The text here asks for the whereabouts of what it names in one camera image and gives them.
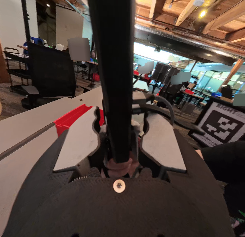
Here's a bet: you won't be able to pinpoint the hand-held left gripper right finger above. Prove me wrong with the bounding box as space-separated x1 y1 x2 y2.
140 113 187 173

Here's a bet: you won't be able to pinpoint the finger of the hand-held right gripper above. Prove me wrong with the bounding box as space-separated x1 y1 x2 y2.
132 91 155 105

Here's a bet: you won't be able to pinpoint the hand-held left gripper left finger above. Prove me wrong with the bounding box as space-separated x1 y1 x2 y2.
53 106 101 173

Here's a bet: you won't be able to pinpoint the thick black usb cable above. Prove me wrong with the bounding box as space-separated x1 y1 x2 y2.
140 96 205 135

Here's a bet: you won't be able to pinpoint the black usb hub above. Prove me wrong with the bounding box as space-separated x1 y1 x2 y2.
87 0 137 164

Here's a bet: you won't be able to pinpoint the person's right forearm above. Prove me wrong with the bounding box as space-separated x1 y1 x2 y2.
195 140 245 186

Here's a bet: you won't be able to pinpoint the person's right hand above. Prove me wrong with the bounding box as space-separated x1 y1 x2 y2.
106 158 139 177

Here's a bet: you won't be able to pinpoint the red plastic bin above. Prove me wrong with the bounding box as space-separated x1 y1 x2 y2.
54 104 105 137

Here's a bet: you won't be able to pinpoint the black standing panels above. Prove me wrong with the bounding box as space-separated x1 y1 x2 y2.
151 62 181 85

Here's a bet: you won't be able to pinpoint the person's printed dark clothing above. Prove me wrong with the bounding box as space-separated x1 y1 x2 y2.
223 182 245 237

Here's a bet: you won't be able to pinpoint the black office chair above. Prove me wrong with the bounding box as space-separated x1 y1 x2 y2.
21 41 77 110

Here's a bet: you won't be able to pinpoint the black rolling cart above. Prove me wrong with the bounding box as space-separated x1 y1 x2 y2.
3 47 31 92

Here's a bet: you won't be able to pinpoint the black pole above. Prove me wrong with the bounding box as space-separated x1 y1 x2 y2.
20 0 31 42

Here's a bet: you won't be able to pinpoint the black ceiling duct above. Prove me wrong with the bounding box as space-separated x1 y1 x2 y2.
134 24 245 67

